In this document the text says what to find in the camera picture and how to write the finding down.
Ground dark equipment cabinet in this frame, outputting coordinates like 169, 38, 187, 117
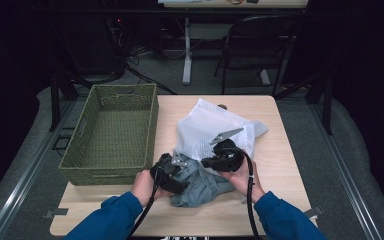
63, 14, 128, 77

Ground black metal stand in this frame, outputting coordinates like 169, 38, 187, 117
49, 73, 62, 133
322, 73, 334, 136

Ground green woven basket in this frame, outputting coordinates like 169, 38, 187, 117
58, 83, 160, 187

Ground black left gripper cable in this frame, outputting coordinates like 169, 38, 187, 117
125, 161, 164, 240

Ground white-legged background desk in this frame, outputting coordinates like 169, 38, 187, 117
157, 0, 310, 86

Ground person's right hand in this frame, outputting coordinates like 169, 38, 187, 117
218, 159, 267, 205

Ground black folding chair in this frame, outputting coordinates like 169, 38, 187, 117
213, 14, 298, 97

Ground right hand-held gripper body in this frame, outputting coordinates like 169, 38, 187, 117
206, 127, 248, 174

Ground white mesh laundry bag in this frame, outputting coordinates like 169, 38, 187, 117
172, 97, 270, 175

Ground grey table bracket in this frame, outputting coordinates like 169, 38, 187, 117
304, 205, 325, 219
42, 207, 70, 220

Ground cables on floor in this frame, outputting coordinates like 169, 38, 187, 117
125, 45, 178, 96

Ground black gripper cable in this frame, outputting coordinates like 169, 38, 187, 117
215, 146, 262, 240
125, 161, 164, 240

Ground blue denim garment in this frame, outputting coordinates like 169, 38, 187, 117
169, 156, 237, 209

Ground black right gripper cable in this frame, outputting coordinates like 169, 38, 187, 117
215, 146, 262, 240

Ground metal floor rail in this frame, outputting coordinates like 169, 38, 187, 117
0, 98, 78, 240
308, 99, 384, 240

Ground person's left hand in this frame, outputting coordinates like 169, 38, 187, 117
130, 169, 175, 208

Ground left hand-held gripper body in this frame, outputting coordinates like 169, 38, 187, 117
149, 150, 192, 196

